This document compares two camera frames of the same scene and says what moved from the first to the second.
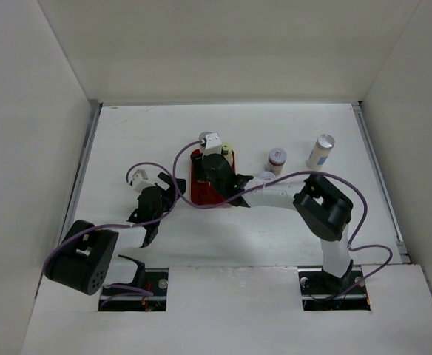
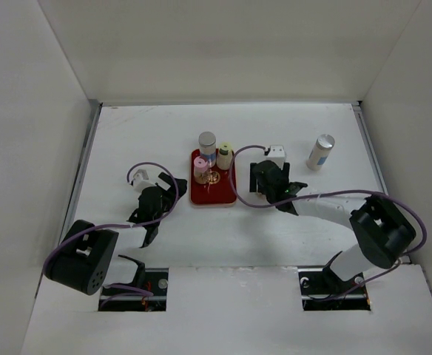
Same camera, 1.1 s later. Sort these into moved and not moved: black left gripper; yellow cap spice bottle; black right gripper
Moved: black right gripper
Not moved: yellow cap spice bottle; black left gripper
